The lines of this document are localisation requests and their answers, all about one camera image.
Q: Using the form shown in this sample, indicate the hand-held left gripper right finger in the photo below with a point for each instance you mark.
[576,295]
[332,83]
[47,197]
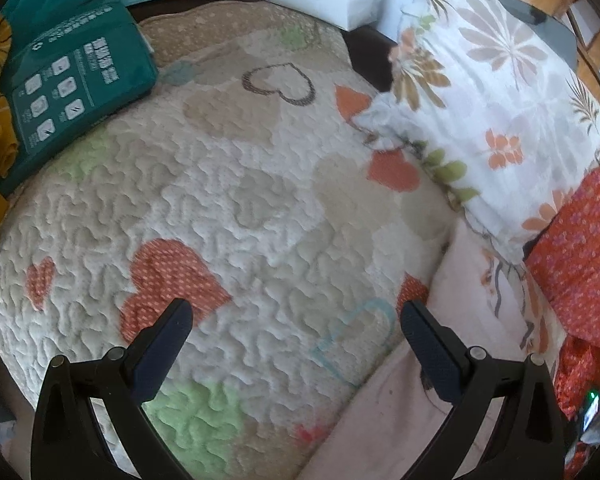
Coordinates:
[432,355]

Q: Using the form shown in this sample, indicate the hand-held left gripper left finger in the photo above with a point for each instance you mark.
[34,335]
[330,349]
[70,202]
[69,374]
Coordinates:
[156,355]

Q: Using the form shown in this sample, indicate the pale pink sheet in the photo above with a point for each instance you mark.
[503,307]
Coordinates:
[430,390]

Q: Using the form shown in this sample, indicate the quilted heart-pattern blanket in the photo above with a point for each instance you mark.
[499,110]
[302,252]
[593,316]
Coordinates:
[220,220]

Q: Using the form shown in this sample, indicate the red floral cloth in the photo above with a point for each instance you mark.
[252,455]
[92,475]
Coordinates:
[580,260]

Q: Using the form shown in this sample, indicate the floral leaf-print pillow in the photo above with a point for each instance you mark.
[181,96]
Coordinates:
[485,105]

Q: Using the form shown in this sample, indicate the green printed bag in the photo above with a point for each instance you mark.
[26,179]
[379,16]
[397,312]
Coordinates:
[65,70]

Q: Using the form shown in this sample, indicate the wooden bed frame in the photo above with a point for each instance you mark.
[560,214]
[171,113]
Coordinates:
[575,15]

